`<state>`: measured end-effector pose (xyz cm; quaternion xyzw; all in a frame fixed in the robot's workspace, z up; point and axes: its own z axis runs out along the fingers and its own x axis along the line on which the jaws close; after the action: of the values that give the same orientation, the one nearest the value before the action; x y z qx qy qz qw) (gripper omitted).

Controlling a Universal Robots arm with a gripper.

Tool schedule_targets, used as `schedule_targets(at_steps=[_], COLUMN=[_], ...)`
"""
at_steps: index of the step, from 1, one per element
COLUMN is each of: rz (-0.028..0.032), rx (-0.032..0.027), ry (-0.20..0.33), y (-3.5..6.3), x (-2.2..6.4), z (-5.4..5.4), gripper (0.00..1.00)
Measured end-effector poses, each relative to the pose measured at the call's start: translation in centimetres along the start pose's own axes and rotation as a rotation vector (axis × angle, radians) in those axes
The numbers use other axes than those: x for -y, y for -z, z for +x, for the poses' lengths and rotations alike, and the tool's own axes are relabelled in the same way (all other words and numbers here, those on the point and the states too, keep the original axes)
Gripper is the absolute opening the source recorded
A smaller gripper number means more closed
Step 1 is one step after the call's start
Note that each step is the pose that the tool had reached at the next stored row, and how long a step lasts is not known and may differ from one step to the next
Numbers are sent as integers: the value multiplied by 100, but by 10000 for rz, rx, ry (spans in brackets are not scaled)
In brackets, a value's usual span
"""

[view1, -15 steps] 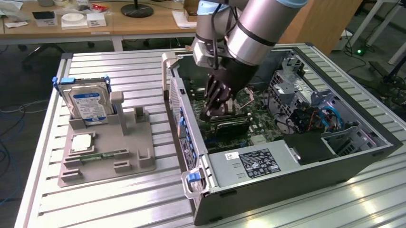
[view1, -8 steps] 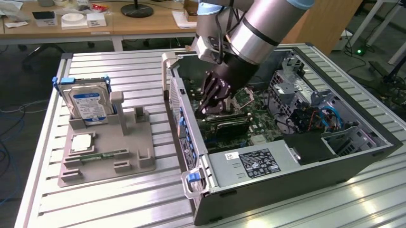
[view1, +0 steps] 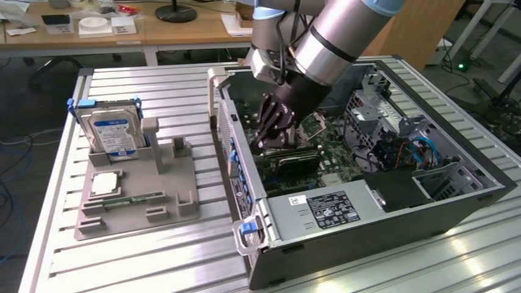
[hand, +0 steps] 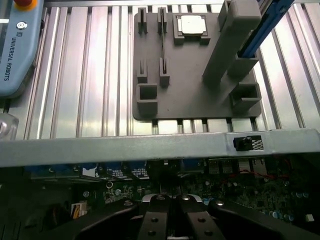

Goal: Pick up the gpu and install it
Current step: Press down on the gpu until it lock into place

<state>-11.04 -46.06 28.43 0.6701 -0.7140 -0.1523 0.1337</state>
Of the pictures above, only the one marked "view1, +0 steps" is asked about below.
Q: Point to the grey parts rack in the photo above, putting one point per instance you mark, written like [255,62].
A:
[134,183]

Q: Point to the black floor stand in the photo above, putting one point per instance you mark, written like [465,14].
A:
[484,87]

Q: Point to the grey cup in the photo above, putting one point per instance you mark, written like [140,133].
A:
[60,3]

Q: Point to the black plastic cover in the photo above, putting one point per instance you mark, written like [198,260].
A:
[395,189]

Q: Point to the blue card retention clip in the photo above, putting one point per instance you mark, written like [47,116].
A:
[232,149]
[239,170]

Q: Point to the white desk frame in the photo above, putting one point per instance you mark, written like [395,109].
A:
[477,50]

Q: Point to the stack of white papers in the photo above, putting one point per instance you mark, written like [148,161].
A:
[236,26]

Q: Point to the silver CPU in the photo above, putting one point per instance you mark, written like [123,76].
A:
[104,184]

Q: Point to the metal socket cover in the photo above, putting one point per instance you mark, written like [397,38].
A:
[315,128]

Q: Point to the silver hard disk blue label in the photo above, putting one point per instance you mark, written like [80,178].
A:
[114,137]

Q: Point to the clear plastic bag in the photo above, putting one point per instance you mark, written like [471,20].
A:
[16,12]

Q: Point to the low metal disk bay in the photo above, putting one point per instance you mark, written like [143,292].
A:
[448,183]

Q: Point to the green motherboard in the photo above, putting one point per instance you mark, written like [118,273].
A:
[333,164]

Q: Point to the wooden cabinet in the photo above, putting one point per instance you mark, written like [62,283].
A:
[427,36]

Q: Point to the white round container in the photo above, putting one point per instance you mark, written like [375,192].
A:
[95,26]

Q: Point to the silver chipset heat sink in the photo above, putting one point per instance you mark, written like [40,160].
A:
[333,180]

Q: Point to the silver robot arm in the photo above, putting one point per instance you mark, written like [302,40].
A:
[337,39]

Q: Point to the grey power supply unit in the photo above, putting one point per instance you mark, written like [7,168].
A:
[286,219]

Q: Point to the white paper slip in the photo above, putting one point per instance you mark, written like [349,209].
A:
[20,31]

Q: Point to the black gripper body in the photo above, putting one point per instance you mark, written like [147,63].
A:
[306,94]

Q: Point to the black office chair base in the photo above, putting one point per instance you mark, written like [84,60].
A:
[43,69]

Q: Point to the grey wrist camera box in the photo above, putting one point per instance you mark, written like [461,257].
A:
[264,65]

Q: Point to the white labelled box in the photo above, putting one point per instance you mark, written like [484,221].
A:
[123,26]

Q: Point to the tall metal disk bay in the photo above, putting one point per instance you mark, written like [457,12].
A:
[367,116]

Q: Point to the blue disk caddy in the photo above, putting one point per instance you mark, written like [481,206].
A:
[86,103]

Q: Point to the white box black top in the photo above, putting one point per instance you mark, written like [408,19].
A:
[56,24]

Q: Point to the black lamp base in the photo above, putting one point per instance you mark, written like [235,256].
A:
[176,13]

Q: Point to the red package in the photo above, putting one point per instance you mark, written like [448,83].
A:
[128,9]

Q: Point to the brown cardboard box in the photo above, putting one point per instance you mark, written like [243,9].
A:
[244,9]

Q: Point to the green RAM stick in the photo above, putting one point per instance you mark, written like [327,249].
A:
[306,151]
[130,201]

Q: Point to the blue case latch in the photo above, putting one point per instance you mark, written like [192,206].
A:
[247,229]

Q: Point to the black open PC case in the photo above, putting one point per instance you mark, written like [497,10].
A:
[367,244]

